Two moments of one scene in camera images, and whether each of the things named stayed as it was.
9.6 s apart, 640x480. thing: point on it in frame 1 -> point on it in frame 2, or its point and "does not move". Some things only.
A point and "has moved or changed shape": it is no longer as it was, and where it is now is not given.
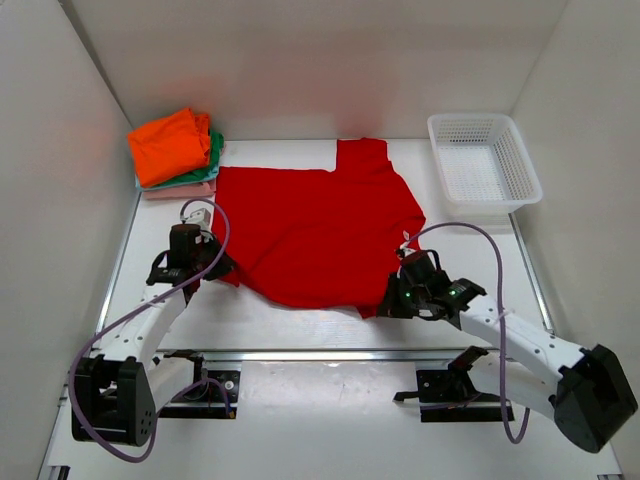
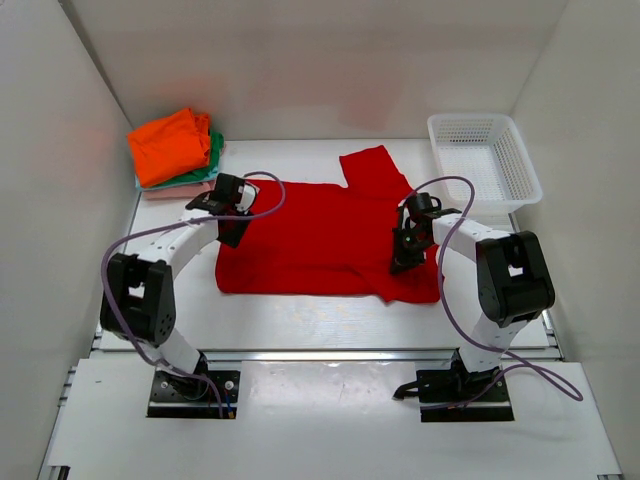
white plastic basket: [483, 161] does not move
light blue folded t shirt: [138, 186] does not move
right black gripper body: [411, 298] -> [408, 250]
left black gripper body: [211, 249] -> [233, 234]
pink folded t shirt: [197, 191] does not move
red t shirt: [326, 239] has moved or changed shape
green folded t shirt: [216, 140] does not move
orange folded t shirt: [170, 146] does not move
